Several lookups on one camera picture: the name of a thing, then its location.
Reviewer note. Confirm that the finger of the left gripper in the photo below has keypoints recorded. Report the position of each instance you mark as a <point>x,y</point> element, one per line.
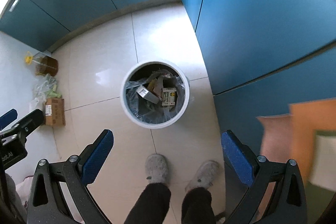
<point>24,127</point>
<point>8,118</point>

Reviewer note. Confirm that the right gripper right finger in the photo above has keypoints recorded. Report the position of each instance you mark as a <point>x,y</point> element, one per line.
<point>287,203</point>

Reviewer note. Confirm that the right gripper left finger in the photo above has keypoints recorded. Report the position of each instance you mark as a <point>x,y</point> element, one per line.
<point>47,203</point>

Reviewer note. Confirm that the green white medicine box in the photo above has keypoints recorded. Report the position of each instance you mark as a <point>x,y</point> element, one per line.
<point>169,96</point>

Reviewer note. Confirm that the white round trash bin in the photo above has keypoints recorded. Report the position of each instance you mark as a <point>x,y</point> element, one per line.
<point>141,94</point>

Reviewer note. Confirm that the blue kitchen cabinets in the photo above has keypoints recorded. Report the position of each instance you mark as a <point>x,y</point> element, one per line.
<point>260,55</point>

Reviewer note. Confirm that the small cardboard box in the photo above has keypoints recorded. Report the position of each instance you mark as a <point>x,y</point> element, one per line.
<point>54,112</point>

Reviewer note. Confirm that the crumpled plastic bags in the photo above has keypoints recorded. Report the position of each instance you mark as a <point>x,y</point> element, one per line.
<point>45,87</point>

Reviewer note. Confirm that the cooking oil bottle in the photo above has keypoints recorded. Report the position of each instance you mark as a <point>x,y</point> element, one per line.
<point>43,64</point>

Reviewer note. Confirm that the right grey slipper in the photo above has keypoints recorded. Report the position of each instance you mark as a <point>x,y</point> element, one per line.
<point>205,176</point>

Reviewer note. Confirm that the grey slipper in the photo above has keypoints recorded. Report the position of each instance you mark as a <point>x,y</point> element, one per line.
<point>205,176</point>
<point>157,170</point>

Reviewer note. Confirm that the left grey slipper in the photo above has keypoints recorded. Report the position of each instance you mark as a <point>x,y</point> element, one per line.
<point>157,170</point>

